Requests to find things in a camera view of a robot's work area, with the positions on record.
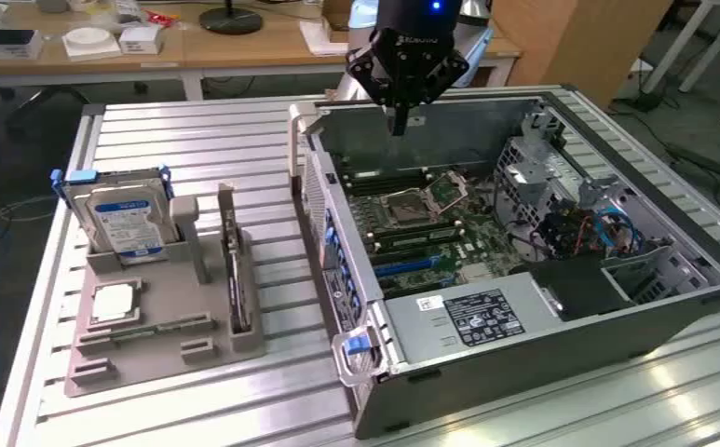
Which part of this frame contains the blue expansion slot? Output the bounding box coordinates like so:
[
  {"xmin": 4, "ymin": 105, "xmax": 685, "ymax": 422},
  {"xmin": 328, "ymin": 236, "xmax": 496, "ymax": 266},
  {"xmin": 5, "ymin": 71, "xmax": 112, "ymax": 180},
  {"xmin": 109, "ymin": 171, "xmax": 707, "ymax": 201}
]
[{"xmin": 374, "ymin": 257, "xmax": 439, "ymax": 277}]

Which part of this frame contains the silver CPU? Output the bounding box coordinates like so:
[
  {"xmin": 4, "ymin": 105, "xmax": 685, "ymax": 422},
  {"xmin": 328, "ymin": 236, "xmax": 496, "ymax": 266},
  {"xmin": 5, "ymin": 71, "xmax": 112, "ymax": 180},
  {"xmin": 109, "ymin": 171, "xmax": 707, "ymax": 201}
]
[{"xmin": 89, "ymin": 284, "xmax": 139, "ymax": 322}]

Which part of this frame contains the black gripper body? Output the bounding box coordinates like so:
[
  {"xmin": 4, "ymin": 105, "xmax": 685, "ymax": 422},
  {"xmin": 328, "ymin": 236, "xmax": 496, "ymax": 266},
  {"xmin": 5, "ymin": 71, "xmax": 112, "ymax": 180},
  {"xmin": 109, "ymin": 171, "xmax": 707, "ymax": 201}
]
[{"xmin": 367, "ymin": 0, "xmax": 462, "ymax": 110}]

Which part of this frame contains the metal socket cover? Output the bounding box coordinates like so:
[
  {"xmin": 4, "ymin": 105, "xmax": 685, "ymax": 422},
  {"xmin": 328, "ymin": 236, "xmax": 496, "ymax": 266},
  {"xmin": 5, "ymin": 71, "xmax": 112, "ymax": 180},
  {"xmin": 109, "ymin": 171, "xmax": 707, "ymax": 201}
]
[{"xmin": 420, "ymin": 169, "xmax": 470, "ymax": 209}]

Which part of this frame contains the metal disk bay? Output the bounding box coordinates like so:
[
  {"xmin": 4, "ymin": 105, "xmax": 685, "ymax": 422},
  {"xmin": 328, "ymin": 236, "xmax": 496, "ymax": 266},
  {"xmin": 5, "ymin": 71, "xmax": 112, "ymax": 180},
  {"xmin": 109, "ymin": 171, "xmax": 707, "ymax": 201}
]
[{"xmin": 599, "ymin": 244, "xmax": 711, "ymax": 305}]

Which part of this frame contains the blue wire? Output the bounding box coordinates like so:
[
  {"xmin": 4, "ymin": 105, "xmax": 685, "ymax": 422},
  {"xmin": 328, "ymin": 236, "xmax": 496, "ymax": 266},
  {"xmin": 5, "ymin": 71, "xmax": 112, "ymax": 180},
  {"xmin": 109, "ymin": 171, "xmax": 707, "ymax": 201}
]
[{"xmin": 591, "ymin": 209, "xmax": 646, "ymax": 255}]

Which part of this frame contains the white paper stack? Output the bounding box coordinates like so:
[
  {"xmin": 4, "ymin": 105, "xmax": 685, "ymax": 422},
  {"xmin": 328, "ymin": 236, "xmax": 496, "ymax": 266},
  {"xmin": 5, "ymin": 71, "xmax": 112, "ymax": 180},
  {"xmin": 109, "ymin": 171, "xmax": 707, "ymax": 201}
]
[{"xmin": 298, "ymin": 20, "xmax": 351, "ymax": 57}]

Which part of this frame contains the green motherboard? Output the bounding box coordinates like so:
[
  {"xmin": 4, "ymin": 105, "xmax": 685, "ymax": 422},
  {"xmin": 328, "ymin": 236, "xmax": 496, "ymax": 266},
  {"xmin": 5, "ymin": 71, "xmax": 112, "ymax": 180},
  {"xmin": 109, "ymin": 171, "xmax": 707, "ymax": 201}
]
[{"xmin": 338, "ymin": 160, "xmax": 526, "ymax": 299}]

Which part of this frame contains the green RAM stick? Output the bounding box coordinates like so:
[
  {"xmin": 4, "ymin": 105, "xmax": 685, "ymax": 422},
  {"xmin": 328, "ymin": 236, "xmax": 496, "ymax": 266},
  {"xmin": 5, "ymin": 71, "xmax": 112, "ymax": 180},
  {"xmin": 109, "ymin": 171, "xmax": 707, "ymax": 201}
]
[{"xmin": 109, "ymin": 323, "xmax": 180, "ymax": 340}]

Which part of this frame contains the grey parts rack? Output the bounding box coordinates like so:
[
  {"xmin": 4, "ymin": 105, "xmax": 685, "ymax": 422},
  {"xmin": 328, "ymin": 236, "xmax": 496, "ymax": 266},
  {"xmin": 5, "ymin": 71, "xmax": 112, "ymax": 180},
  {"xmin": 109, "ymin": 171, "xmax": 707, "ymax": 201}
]
[{"xmin": 63, "ymin": 195, "xmax": 267, "ymax": 398}]

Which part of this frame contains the white table frame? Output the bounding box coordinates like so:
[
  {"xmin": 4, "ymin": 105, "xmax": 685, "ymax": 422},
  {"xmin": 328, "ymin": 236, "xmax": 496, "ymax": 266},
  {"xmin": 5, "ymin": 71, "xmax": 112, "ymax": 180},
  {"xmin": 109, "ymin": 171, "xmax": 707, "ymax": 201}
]
[{"xmin": 641, "ymin": 0, "xmax": 720, "ymax": 127}]

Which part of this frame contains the installed RAM stick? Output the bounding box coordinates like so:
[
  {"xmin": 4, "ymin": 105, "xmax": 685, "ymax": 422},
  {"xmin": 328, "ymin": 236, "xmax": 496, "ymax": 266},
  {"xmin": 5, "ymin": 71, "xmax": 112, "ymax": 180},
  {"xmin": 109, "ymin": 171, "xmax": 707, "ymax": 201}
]
[{"xmin": 370, "ymin": 227, "xmax": 463, "ymax": 253}]

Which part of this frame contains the wooden cabinet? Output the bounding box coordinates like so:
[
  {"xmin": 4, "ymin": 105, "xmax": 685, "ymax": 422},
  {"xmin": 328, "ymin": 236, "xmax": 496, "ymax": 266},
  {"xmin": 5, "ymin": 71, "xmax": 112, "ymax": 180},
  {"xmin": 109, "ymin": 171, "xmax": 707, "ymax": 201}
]
[{"xmin": 492, "ymin": 0, "xmax": 674, "ymax": 102}]

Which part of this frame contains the black chair base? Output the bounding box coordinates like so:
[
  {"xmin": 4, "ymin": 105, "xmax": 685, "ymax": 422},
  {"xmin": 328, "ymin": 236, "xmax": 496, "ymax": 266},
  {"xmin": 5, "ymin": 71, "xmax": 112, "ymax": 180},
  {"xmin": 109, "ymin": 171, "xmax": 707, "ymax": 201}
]
[{"xmin": 0, "ymin": 83, "xmax": 149, "ymax": 139}]

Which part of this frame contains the white box with black lid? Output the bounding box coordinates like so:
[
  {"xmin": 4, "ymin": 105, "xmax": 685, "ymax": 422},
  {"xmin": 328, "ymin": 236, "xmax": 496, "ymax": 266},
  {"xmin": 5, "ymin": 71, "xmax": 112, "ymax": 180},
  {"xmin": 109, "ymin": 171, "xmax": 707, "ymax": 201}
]
[{"xmin": 0, "ymin": 28, "xmax": 44, "ymax": 61}]

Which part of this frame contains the red wire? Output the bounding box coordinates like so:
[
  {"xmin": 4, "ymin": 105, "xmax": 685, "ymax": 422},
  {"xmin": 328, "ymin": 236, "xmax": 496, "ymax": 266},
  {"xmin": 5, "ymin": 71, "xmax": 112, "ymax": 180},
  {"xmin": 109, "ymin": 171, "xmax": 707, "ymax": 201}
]
[{"xmin": 573, "ymin": 213, "xmax": 591, "ymax": 252}]

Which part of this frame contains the grey power supply unit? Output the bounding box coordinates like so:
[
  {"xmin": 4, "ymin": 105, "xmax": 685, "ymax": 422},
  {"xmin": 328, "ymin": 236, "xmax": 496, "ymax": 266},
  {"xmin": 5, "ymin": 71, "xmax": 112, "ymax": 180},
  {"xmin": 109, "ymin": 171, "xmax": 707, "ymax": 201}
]
[{"xmin": 382, "ymin": 272, "xmax": 566, "ymax": 365}]

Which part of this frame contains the perforated metal drive cage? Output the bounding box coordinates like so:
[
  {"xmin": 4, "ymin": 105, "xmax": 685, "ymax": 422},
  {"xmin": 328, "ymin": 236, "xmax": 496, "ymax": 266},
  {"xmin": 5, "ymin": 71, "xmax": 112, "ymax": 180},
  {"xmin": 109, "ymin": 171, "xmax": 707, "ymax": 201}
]
[{"xmin": 494, "ymin": 109, "xmax": 585, "ymax": 243}]

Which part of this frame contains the wooden desk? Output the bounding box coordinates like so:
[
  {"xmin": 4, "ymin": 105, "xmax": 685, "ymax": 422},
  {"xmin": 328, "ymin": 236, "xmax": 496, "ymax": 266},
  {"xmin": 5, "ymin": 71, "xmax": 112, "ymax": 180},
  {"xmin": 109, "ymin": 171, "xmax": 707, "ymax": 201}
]
[{"xmin": 0, "ymin": 0, "xmax": 522, "ymax": 102}]

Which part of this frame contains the open black PC case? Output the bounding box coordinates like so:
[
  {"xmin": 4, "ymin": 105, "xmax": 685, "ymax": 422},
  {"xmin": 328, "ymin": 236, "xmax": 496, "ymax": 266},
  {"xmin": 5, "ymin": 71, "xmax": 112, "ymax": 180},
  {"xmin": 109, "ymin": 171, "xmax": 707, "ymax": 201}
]
[{"xmin": 287, "ymin": 88, "xmax": 720, "ymax": 441}]

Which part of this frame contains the black round lamp base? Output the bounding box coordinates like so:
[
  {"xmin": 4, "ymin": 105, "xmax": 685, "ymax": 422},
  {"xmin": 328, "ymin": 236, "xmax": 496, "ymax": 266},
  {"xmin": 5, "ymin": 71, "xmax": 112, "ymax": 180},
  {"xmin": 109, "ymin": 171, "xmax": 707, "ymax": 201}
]
[{"xmin": 197, "ymin": 0, "xmax": 266, "ymax": 34}]

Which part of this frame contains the green graphics card with fan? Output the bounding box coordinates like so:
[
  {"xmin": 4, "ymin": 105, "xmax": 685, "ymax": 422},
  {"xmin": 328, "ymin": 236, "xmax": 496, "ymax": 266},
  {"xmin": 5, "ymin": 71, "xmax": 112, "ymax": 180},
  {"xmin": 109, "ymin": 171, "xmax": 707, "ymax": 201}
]
[{"xmin": 215, "ymin": 182, "xmax": 255, "ymax": 334}]

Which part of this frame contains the small white cardboard box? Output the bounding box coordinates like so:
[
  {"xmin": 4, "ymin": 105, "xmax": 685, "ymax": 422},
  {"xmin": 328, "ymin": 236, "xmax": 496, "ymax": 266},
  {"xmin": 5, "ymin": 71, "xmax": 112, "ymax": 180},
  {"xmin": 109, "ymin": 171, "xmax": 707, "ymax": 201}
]
[{"xmin": 117, "ymin": 25, "xmax": 165, "ymax": 54}]

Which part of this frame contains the hard disk in blue carrier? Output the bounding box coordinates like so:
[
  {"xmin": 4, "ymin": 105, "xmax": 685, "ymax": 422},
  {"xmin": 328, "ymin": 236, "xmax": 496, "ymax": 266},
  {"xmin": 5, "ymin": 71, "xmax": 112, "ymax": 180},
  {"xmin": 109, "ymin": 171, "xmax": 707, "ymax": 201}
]
[{"xmin": 49, "ymin": 165, "xmax": 179, "ymax": 267}]

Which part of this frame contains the CPU socket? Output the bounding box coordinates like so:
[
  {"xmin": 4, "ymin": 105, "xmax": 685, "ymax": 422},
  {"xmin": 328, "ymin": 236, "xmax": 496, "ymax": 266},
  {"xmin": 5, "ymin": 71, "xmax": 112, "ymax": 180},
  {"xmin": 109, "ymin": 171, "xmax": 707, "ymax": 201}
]
[{"xmin": 378, "ymin": 188, "xmax": 439, "ymax": 229}]

